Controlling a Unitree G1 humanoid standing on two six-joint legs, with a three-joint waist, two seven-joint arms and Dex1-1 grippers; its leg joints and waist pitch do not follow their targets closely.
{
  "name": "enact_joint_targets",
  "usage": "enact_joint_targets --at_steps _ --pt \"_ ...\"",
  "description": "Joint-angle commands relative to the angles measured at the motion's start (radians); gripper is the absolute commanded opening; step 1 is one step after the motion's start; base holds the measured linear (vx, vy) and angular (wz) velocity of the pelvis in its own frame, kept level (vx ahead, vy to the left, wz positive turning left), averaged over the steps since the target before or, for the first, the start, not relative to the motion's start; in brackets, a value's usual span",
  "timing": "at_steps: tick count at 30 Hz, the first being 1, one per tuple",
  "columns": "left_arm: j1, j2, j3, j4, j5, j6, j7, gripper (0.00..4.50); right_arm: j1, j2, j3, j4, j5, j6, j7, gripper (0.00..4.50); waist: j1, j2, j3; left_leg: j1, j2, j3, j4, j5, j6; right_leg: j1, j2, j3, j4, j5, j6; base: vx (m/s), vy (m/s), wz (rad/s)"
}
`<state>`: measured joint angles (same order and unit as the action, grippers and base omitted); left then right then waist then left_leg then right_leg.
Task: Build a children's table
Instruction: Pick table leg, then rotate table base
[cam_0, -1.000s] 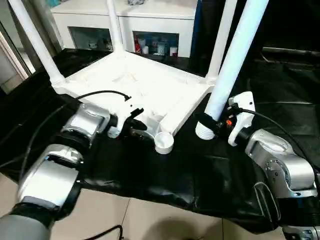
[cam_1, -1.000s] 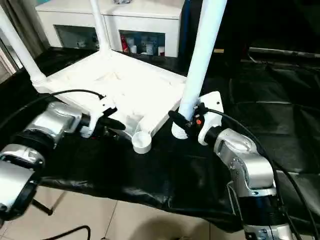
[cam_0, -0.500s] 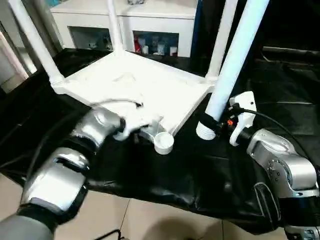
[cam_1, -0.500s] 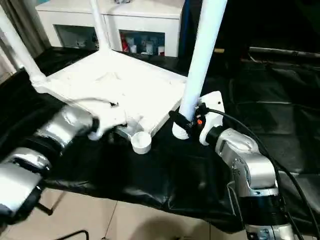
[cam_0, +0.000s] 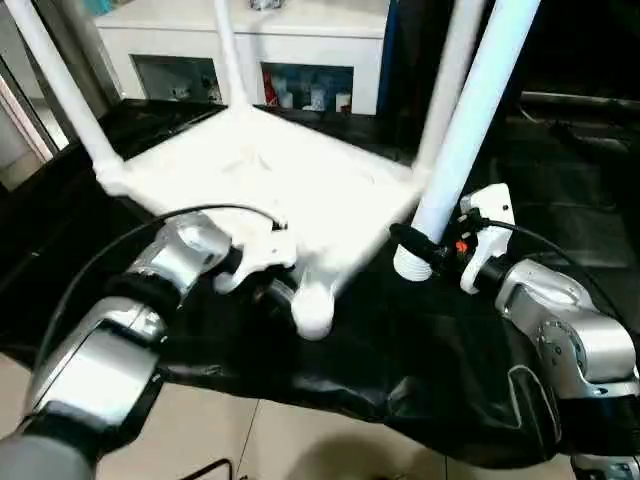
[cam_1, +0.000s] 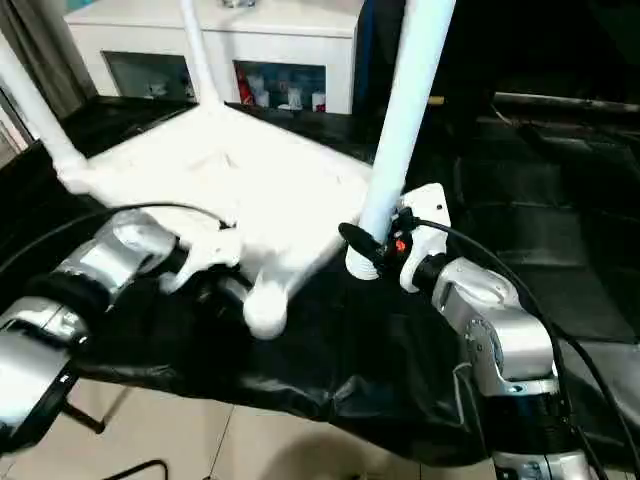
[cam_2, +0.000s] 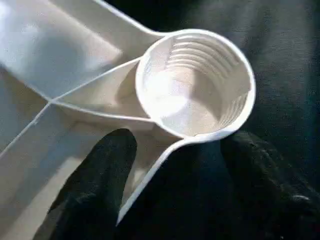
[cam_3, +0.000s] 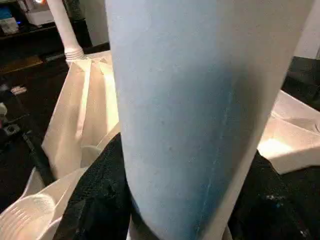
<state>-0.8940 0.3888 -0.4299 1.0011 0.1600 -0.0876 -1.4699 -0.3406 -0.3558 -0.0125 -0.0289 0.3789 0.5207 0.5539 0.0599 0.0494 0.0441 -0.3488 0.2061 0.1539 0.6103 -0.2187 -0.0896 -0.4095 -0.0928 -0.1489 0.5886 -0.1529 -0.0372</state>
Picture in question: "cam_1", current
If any white plastic table top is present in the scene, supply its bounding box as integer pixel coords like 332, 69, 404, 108
54, 99, 374, 340

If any white plastic table leg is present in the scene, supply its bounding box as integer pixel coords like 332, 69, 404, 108
344, 0, 457, 282
0, 47, 91, 194
178, 0, 224, 114

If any black mat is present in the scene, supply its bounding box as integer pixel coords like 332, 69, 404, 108
0, 94, 640, 464

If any black work table leg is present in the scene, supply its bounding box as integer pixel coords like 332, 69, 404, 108
64, 399, 107, 434

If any white cabinet with glass doors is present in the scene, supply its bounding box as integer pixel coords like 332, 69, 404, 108
64, 0, 361, 115

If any long black bar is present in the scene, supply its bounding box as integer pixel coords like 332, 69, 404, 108
492, 92, 640, 114

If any grey curtain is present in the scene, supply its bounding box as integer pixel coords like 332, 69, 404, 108
0, 0, 99, 121

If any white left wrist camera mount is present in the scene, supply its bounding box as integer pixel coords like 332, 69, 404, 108
159, 227, 242, 296

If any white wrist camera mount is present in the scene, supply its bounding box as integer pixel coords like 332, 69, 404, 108
159, 227, 242, 296
394, 183, 454, 294

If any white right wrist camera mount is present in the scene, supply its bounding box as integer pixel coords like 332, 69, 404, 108
394, 183, 454, 294

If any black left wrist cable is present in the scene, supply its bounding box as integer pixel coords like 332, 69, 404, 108
0, 201, 237, 274

